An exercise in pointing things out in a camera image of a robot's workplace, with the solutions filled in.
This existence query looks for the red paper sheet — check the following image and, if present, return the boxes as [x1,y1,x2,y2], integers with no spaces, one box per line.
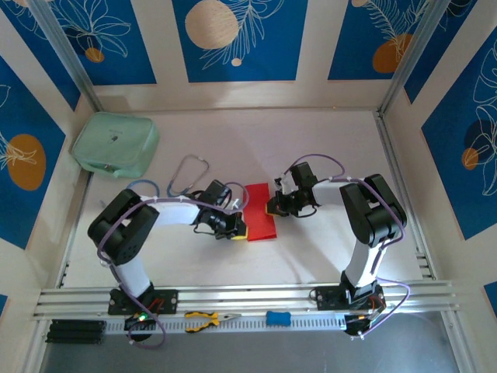
[243,181,280,242]

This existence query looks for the grey metal sheet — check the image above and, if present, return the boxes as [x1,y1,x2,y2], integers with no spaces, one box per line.
[38,332,463,373]

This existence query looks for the blue stethoscope with metal earpieces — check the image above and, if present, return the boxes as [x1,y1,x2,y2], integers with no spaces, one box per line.
[126,155,211,203]

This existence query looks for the blue sponge block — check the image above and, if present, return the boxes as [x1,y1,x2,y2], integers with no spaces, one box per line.
[266,310,291,326]

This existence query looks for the mint green zip case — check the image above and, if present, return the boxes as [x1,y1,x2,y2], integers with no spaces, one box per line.
[72,112,161,179]

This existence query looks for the black profile stack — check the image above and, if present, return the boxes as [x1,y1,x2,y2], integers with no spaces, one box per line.
[45,319,106,345]

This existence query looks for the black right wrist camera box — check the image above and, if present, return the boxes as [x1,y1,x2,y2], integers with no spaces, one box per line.
[274,162,318,192]

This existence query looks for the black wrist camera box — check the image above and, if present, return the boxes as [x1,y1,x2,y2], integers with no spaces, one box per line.
[274,162,318,192]
[201,180,244,211]

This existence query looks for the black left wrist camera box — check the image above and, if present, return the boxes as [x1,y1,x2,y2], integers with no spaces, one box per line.
[201,180,244,211]

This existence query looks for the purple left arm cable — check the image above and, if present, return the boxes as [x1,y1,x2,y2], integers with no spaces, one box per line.
[96,181,250,350]

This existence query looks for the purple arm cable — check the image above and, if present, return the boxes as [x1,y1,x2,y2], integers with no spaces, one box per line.
[281,154,412,341]
[96,181,250,350]

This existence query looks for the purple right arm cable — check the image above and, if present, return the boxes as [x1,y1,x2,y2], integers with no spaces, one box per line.
[281,154,412,341]

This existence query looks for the aluminium mounting rail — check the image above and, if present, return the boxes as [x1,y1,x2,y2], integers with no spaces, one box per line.
[33,280,461,320]

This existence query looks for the yellow handled pliers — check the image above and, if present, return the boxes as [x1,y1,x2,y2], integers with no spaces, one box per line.
[184,310,242,334]

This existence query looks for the slotted grey cable duct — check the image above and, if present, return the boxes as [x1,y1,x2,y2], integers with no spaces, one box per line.
[104,313,349,335]

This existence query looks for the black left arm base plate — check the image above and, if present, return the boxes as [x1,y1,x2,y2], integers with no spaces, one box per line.
[107,288,179,315]

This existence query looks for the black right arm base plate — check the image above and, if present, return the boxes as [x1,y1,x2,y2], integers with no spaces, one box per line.
[315,285,385,312]

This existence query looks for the aluminium side rail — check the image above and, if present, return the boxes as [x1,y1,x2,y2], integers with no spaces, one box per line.
[374,110,438,281]
[56,170,95,289]

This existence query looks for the blue floral wall panel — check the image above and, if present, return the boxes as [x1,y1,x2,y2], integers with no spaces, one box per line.
[50,0,158,86]
[327,0,432,82]
[421,29,497,241]
[0,56,68,250]
[172,0,310,83]

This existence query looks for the aluminium frame post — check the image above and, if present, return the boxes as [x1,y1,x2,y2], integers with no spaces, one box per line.
[377,0,454,117]
[29,0,105,113]

